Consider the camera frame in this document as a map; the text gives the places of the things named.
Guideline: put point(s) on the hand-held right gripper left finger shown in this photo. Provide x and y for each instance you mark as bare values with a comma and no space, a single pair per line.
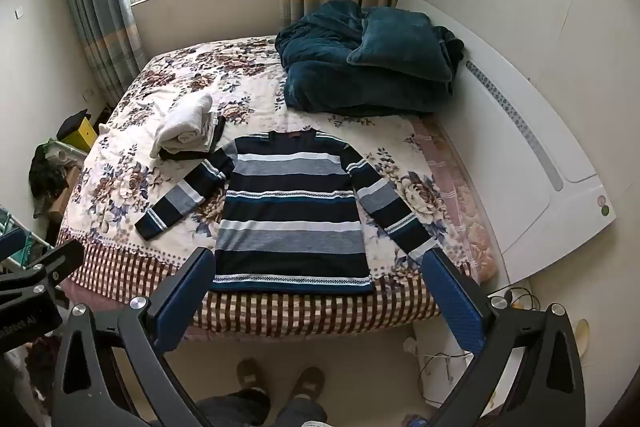
184,299

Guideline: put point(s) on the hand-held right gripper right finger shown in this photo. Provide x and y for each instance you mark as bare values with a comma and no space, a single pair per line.
455,307

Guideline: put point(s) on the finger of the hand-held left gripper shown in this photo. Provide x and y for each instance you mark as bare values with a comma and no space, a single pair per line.
55,261
10,244

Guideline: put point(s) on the striped knit sweater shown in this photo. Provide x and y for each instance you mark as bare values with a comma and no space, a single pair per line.
290,227

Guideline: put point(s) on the pile of dark clothes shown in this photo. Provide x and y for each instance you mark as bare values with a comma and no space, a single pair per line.
45,179

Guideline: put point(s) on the cream folded clothes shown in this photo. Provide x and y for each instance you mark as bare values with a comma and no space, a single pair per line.
185,122

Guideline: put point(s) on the teal storage rack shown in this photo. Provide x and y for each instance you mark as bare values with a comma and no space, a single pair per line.
25,252

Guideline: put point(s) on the cardboard box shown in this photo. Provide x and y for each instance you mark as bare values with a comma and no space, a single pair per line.
67,192

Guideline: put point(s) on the pink quilted mattress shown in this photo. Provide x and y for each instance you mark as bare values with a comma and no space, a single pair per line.
465,207

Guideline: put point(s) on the brown slipper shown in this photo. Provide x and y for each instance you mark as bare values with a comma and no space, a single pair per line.
307,382
252,377

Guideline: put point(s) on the white plastic package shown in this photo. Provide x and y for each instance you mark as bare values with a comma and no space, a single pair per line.
62,152

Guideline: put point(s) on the floral blanket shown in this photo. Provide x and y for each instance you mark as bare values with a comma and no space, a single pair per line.
150,187

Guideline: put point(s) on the yellow box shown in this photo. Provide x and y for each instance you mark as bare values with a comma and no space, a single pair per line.
82,138

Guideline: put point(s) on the dark garment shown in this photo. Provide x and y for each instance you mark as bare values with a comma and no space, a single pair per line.
72,122

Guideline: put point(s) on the person's right leg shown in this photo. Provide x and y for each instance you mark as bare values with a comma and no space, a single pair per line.
300,414

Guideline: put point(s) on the black folded garment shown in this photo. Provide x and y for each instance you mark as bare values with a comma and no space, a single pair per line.
218,134

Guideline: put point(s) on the white satin folded garment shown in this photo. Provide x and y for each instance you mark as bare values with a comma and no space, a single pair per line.
209,129

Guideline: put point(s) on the white headboard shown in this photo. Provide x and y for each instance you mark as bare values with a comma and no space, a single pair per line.
525,132

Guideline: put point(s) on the teal plush blanket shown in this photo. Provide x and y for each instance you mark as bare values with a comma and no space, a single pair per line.
325,82

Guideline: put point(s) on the teal plush pillow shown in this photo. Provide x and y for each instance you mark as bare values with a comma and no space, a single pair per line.
400,47

